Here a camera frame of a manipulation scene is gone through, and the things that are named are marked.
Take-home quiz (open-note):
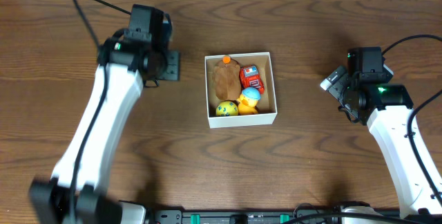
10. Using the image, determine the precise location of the brown plush toy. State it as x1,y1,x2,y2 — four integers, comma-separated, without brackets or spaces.
213,55,242,101

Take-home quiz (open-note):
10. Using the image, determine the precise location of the red toy car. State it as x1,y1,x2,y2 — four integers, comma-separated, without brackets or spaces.
239,65,265,95

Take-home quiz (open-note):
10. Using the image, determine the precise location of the yellow rubber duck blue hat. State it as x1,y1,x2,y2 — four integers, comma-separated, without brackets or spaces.
236,87,261,115

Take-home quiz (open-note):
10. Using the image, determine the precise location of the yellow ball with blue letters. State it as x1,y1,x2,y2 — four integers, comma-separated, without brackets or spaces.
215,100,239,117

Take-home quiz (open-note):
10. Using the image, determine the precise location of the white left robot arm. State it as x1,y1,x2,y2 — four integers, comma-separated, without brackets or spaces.
29,36,180,224

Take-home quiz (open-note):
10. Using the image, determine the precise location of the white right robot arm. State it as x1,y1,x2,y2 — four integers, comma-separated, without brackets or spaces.
320,66,441,218

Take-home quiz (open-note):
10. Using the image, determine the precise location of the white cardboard box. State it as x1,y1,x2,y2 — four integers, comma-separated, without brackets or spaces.
204,52,278,129

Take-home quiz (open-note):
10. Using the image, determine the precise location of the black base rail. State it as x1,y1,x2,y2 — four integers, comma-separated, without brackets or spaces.
144,201,401,224

